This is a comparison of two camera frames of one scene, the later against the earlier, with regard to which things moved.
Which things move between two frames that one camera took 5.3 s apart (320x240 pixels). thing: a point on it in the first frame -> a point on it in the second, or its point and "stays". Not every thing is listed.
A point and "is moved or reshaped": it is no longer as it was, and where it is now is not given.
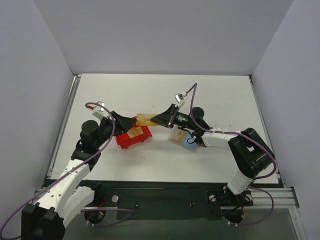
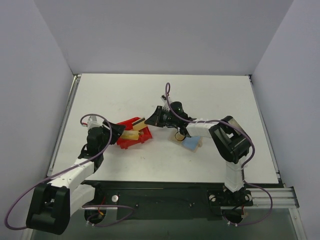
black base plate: (157, 200) stays
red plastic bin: (124, 140) is moved or reshaped
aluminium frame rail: (283, 198) stays
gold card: (144, 119) -> (139, 126)
